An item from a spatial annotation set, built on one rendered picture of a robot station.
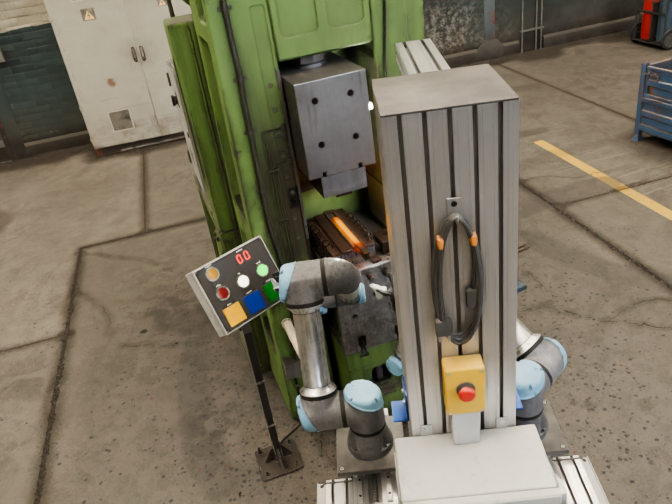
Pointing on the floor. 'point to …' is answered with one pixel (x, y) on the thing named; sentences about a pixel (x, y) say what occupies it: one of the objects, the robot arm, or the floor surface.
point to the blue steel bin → (654, 101)
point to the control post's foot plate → (269, 469)
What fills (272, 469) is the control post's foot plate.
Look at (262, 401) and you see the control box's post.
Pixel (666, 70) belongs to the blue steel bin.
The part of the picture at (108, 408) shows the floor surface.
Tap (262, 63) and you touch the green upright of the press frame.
